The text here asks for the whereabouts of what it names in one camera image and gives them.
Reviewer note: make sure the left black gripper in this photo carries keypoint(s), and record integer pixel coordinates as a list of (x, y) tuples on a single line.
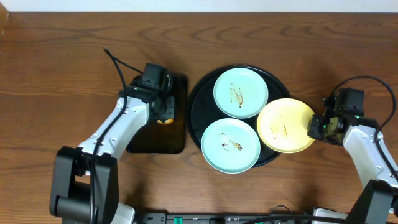
[(168, 112)]

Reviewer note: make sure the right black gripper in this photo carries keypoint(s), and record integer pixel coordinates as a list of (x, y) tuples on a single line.
[(312, 129)]

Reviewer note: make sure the yellow plate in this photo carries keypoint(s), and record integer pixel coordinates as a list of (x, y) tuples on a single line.
[(282, 125)]

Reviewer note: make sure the light blue plate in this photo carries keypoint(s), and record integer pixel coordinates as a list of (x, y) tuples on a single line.
[(240, 93), (230, 146)]

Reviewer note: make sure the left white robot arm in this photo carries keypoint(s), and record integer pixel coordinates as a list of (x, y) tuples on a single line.
[(85, 186)]

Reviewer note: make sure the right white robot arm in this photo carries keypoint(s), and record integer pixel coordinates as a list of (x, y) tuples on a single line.
[(375, 166)]

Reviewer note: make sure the rectangular black water tray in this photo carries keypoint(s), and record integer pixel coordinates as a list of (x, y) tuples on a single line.
[(159, 138)]

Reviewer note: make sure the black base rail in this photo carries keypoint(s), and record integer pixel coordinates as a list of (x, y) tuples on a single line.
[(163, 218)]

